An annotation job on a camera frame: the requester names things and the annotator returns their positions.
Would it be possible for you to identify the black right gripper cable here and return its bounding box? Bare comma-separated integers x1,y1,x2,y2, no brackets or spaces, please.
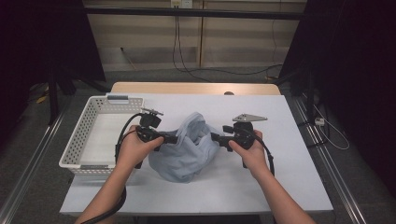
255,133,276,177

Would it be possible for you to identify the white wall socket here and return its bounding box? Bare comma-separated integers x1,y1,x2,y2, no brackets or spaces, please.
170,0,194,9

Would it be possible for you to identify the light blue tank top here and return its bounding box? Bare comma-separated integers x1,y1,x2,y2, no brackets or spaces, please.
148,111,225,184

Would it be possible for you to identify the black curtain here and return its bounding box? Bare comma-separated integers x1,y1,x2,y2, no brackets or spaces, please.
0,0,106,147
278,0,396,199

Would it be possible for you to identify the aluminium floor rail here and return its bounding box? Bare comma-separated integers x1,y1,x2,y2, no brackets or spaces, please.
292,96,369,224
0,106,71,224

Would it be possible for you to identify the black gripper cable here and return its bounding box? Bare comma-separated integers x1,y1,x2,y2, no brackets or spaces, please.
255,133,276,177
79,112,148,224

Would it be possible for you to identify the person's right hand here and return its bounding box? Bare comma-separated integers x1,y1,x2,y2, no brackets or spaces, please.
228,130,271,181

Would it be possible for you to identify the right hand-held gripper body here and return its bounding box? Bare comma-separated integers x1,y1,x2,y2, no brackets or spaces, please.
222,113,268,150

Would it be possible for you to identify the white floor cable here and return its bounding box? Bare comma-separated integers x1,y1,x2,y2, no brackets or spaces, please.
312,104,350,151

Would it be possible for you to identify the black metal stand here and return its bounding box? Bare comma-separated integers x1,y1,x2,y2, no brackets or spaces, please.
276,68,316,123
46,66,110,126

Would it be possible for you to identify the white table mat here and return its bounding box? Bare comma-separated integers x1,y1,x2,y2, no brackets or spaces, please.
59,92,334,217

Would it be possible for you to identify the black horizontal bar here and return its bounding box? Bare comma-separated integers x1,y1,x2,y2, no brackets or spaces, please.
83,7,307,21

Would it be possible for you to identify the thin black wall cable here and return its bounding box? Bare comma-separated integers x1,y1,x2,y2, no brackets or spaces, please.
270,18,278,78

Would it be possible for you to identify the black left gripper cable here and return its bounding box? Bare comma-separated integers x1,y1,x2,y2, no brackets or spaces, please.
79,112,148,224

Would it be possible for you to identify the thin dark rod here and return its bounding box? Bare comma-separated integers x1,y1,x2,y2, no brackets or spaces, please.
120,47,137,71

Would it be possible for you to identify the person's left hand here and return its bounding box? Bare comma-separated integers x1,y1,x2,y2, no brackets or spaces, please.
115,124,164,171

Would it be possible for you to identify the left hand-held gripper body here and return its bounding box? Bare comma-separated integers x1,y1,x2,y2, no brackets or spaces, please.
134,107,165,146

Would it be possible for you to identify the white perforated plastic basket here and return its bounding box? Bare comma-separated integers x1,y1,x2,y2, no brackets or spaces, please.
58,95,147,182

